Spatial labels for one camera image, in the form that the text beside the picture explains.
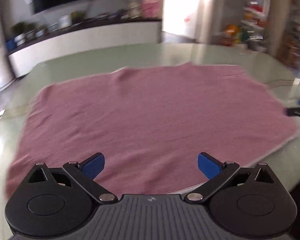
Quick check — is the potted plant white pot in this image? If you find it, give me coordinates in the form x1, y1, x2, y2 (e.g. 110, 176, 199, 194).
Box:
11, 22, 26, 46

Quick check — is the pink gift box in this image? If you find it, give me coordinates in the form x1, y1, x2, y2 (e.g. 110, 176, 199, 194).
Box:
141, 0, 160, 18

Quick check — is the colourful snack shelf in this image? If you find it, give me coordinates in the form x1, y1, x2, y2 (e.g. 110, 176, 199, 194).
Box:
219, 0, 267, 53

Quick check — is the white low tv cabinet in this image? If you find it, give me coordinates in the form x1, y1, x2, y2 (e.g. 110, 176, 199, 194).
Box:
8, 19, 162, 77

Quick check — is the blue storage box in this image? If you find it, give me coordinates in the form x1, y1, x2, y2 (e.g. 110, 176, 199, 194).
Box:
6, 39, 17, 51

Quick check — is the pink terry towel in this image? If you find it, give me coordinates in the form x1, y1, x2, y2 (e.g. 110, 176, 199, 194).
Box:
6, 63, 298, 197

